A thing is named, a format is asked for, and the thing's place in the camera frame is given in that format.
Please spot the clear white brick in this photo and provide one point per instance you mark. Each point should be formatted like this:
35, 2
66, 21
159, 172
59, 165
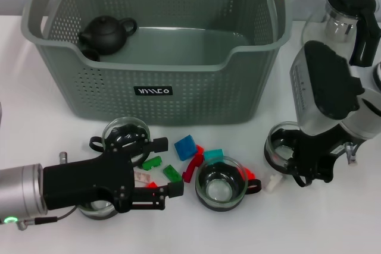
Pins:
271, 183

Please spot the dark red curved brick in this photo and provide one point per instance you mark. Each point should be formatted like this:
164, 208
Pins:
192, 170

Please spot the small red round brick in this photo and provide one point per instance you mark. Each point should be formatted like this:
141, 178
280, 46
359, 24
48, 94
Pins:
200, 149

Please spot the cyan flat square brick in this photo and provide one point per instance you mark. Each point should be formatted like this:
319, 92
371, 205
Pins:
212, 154

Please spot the glass pitcher black lid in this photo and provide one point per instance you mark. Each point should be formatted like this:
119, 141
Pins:
351, 1

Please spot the green rectangular brick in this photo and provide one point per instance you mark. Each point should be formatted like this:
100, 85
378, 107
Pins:
172, 173

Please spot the small red square brick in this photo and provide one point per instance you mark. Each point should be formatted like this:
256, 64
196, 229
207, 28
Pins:
152, 184

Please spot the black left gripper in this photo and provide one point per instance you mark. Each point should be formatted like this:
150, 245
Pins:
83, 179

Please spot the green arch brick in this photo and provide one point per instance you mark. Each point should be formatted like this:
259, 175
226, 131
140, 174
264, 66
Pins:
151, 163

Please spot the silver cylindrical connector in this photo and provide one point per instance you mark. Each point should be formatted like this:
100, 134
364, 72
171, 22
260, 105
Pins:
347, 146
62, 159

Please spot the grey perforated storage bin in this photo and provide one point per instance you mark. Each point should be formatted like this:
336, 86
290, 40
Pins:
178, 102

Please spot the black clay teapot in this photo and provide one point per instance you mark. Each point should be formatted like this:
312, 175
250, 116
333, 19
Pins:
104, 35

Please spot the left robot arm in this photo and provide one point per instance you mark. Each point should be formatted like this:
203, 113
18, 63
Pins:
21, 188

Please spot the red slope brick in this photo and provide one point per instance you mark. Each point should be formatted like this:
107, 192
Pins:
250, 173

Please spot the clear network plug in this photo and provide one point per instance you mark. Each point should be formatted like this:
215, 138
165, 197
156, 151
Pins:
352, 159

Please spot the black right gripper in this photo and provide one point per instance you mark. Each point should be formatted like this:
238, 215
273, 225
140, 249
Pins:
318, 153

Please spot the blue square brick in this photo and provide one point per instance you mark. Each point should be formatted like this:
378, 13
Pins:
186, 148

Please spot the small black teacup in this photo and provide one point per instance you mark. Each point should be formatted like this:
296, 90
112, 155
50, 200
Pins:
90, 54

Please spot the translucent white long brick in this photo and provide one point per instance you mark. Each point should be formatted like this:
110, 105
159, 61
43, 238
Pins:
143, 177

